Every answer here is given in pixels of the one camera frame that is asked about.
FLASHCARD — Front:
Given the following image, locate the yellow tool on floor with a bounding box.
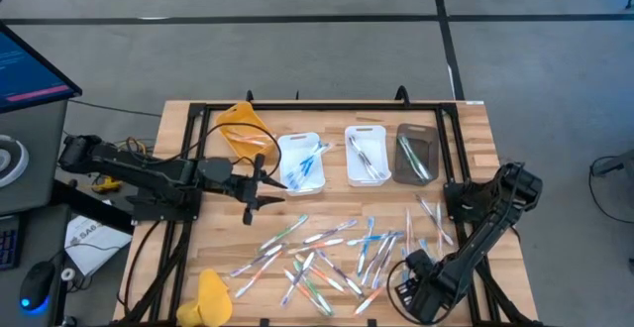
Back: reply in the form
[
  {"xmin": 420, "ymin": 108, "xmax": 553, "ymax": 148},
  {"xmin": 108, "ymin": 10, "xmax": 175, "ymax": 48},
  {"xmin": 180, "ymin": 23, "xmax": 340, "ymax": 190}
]
[{"xmin": 90, "ymin": 174, "xmax": 126, "ymax": 195}]

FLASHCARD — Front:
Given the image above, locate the grey translucent plastic bin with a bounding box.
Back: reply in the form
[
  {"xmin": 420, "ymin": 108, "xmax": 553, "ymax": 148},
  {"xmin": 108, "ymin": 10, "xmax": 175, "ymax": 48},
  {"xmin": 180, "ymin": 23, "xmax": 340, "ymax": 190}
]
[{"xmin": 392, "ymin": 122, "xmax": 442, "ymax": 187}]

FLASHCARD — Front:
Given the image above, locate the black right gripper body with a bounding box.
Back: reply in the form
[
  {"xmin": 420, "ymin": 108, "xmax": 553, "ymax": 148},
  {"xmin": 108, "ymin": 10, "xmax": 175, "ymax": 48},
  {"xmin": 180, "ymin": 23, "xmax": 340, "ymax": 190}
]
[{"xmin": 405, "ymin": 261, "xmax": 451, "ymax": 323}]

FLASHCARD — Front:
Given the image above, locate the yellow and black cable bundle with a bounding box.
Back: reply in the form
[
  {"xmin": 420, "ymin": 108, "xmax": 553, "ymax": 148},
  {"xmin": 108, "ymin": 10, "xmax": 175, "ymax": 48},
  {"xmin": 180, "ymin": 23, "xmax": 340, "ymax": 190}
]
[{"xmin": 112, "ymin": 137, "xmax": 150, "ymax": 159}]

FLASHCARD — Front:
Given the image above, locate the black keyboard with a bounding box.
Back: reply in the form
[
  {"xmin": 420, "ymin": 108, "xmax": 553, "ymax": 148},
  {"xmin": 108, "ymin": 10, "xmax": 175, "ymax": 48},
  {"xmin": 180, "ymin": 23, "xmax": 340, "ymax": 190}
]
[{"xmin": 0, "ymin": 213, "xmax": 22, "ymax": 273}]

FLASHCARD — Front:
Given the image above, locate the purple toothbrush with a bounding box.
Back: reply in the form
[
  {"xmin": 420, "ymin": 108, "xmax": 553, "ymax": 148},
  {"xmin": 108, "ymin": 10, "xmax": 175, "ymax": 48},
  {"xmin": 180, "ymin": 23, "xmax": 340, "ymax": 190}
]
[
  {"xmin": 314, "ymin": 250, "xmax": 368, "ymax": 298},
  {"xmin": 356, "ymin": 143, "xmax": 386, "ymax": 181},
  {"xmin": 361, "ymin": 235, "xmax": 393, "ymax": 287},
  {"xmin": 229, "ymin": 244, "xmax": 287, "ymax": 277},
  {"xmin": 370, "ymin": 235, "xmax": 400, "ymax": 289},
  {"xmin": 348, "ymin": 135, "xmax": 377, "ymax": 179},
  {"xmin": 414, "ymin": 194, "xmax": 455, "ymax": 248},
  {"xmin": 279, "ymin": 251, "xmax": 316, "ymax": 309},
  {"xmin": 302, "ymin": 218, "xmax": 359, "ymax": 246}
]

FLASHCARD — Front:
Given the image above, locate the black floor cable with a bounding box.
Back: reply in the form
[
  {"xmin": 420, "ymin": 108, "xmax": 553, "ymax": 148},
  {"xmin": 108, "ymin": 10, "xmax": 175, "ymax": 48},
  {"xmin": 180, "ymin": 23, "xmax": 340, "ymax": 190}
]
[
  {"xmin": 587, "ymin": 155, "xmax": 634, "ymax": 226},
  {"xmin": 67, "ymin": 98, "xmax": 163, "ymax": 119}
]

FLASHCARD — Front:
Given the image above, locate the thick black hanging cable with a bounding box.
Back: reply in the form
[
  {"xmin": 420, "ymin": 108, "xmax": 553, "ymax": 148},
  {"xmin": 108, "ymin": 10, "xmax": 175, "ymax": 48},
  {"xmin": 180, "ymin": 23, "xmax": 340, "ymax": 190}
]
[{"xmin": 116, "ymin": 219, "xmax": 162, "ymax": 316}]

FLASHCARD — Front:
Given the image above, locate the grey side desk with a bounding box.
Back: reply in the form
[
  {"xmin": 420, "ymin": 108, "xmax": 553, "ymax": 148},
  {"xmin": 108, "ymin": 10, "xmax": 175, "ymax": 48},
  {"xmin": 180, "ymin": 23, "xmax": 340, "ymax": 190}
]
[{"xmin": 0, "ymin": 99, "xmax": 70, "ymax": 327}]

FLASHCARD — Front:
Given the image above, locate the black computer mouse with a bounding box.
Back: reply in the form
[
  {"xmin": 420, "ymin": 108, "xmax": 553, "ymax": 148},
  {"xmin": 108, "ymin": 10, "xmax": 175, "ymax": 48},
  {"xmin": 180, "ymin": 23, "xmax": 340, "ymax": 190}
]
[{"xmin": 19, "ymin": 260, "xmax": 57, "ymax": 313}]

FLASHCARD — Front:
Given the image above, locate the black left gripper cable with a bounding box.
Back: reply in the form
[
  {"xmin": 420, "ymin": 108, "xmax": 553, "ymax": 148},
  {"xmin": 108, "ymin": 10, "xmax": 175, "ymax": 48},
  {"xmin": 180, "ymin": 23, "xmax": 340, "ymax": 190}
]
[{"xmin": 197, "ymin": 121, "xmax": 282, "ymax": 179}]

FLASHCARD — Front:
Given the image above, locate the white plastic bin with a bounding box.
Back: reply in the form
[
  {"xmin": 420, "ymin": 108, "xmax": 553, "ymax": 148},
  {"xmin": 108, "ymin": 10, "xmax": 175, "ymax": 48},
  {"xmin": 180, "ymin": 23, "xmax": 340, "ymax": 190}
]
[
  {"xmin": 276, "ymin": 131, "xmax": 328, "ymax": 197},
  {"xmin": 344, "ymin": 124, "xmax": 392, "ymax": 188}
]

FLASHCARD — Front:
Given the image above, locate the yellow cloth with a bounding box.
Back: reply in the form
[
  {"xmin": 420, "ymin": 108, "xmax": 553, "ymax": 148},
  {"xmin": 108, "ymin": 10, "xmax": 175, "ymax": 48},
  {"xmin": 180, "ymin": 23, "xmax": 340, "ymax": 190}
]
[{"xmin": 175, "ymin": 268, "xmax": 234, "ymax": 327}]

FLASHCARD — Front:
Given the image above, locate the white round device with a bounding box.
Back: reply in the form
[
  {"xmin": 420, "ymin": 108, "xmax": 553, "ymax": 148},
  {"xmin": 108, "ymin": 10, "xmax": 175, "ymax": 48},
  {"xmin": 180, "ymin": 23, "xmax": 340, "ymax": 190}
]
[{"xmin": 0, "ymin": 134, "xmax": 31, "ymax": 189}]

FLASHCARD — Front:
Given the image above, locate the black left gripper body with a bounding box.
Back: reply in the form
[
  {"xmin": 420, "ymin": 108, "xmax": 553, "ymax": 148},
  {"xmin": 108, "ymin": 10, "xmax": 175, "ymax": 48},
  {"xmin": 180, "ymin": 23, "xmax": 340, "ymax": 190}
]
[{"xmin": 219, "ymin": 153, "xmax": 267, "ymax": 227}]

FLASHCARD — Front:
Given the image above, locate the computer monitor blue screen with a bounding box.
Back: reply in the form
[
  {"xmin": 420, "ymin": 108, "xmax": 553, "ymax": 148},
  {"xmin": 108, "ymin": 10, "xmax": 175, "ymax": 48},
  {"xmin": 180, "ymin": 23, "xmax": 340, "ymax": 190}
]
[{"xmin": 0, "ymin": 22, "xmax": 83, "ymax": 116}]

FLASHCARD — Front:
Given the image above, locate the black desk leg bar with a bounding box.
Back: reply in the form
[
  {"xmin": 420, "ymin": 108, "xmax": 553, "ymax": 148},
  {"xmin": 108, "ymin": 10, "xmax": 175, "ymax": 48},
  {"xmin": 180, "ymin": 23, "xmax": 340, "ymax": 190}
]
[{"xmin": 49, "ymin": 179, "xmax": 136, "ymax": 235}]

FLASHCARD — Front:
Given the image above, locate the yellow plastic bin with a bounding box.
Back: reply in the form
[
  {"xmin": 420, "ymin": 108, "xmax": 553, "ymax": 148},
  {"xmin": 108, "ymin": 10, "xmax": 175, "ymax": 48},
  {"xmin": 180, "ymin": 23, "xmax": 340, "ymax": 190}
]
[{"xmin": 215, "ymin": 100, "xmax": 276, "ymax": 163}]

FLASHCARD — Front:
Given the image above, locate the white printed paper sheet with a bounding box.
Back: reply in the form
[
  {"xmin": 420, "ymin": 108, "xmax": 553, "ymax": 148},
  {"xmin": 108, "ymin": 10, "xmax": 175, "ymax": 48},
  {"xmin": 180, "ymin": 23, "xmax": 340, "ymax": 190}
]
[{"xmin": 63, "ymin": 214, "xmax": 134, "ymax": 277}]

